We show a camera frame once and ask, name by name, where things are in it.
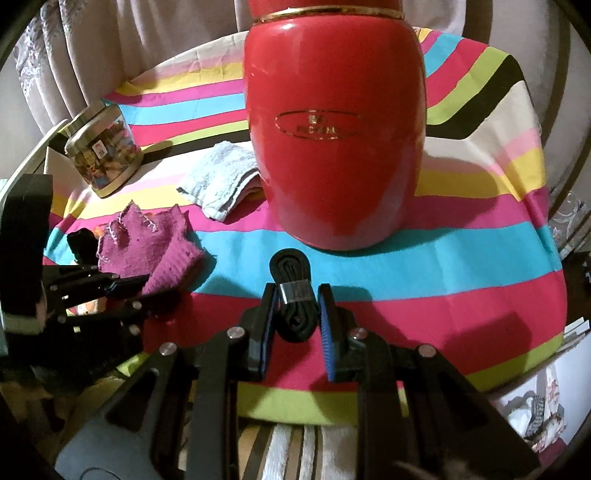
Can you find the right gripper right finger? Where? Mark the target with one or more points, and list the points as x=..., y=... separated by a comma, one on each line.
x=416, y=412

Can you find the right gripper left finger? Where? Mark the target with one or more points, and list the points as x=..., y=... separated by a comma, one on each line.
x=176, y=417

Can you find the black fuzzy cloth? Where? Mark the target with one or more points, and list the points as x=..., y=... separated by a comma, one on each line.
x=84, y=246

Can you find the magenta knitted glove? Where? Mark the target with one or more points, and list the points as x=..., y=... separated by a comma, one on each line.
x=156, y=246

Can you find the purple white cardboard box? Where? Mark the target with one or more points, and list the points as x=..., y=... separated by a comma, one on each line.
x=551, y=404

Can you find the striped colourful tablecloth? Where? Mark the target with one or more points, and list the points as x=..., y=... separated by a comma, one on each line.
x=475, y=270

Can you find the gold lidded glass jar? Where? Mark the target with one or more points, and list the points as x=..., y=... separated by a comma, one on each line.
x=102, y=148

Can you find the beige pleated curtain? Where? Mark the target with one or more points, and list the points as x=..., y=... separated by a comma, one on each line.
x=68, y=53

